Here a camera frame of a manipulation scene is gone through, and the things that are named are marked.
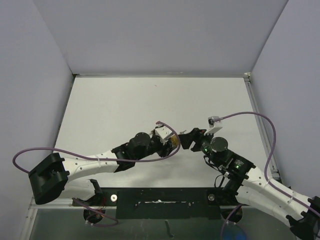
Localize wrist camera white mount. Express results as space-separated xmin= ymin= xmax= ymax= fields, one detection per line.
xmin=204 ymin=116 xmax=223 ymax=136
xmin=153 ymin=124 xmax=174 ymax=145

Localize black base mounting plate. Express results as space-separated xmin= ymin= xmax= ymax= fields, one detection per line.
xmin=72 ymin=187 xmax=239 ymax=220

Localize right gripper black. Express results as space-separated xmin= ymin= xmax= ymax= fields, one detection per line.
xmin=178 ymin=127 xmax=222 ymax=167

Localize aluminium frame rail right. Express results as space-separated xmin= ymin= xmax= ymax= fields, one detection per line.
xmin=244 ymin=75 xmax=282 ymax=182

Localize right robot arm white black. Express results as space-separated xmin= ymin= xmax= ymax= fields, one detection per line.
xmin=179 ymin=128 xmax=320 ymax=240

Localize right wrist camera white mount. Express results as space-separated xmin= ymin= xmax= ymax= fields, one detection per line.
xmin=204 ymin=116 xmax=223 ymax=136

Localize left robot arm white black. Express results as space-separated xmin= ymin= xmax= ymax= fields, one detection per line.
xmin=28 ymin=129 xmax=180 ymax=206

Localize small brass padlock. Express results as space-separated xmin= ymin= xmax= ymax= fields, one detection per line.
xmin=169 ymin=135 xmax=179 ymax=149

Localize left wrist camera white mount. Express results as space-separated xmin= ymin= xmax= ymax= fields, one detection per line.
xmin=153 ymin=124 xmax=174 ymax=145

